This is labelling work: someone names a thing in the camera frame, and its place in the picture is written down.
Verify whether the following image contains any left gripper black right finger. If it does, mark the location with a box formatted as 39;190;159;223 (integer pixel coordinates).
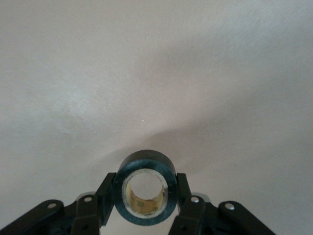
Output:
168;172;277;235

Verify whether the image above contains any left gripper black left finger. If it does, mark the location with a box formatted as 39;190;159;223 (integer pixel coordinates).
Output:
4;172;117;235

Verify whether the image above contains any black electrical tape roll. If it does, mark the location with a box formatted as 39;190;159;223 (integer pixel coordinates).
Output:
112;149;178;227

